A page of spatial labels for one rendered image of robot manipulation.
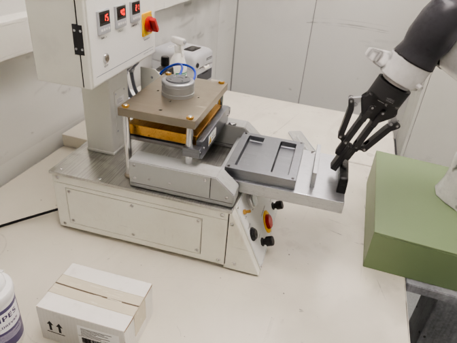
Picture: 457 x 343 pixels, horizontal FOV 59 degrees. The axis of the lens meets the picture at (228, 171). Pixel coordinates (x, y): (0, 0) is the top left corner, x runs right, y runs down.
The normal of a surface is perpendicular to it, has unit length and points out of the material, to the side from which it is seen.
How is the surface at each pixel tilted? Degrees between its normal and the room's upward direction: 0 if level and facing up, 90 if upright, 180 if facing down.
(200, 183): 90
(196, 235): 90
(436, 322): 90
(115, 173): 0
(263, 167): 0
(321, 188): 0
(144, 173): 90
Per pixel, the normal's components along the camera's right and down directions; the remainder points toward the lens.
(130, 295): 0.05, -0.85
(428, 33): -0.58, 0.24
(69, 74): -0.26, 0.48
